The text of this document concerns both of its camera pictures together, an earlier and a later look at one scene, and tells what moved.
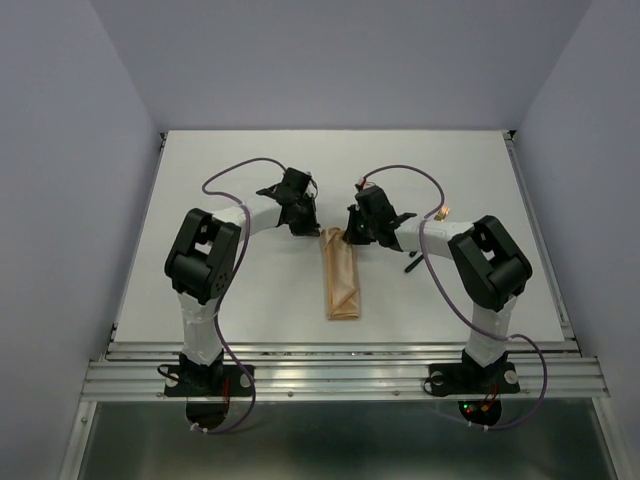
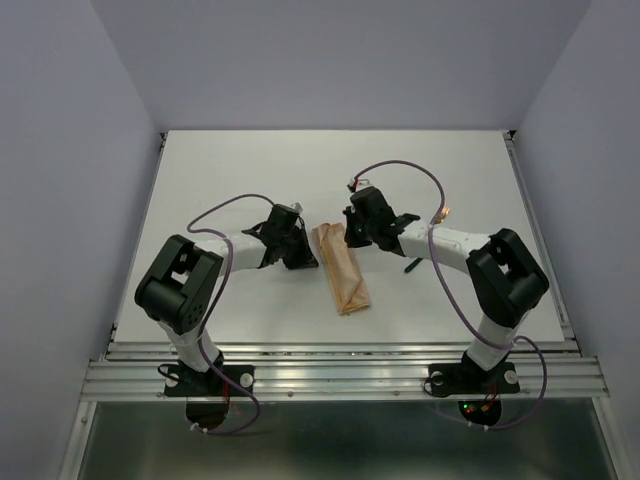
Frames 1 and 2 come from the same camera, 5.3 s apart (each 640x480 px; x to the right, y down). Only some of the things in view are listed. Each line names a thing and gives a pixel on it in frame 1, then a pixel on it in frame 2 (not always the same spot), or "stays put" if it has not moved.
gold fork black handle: [442, 214] stays put
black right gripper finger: [357, 232] stays put
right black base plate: [473, 379] stays put
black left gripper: [310, 228] to [304, 259]
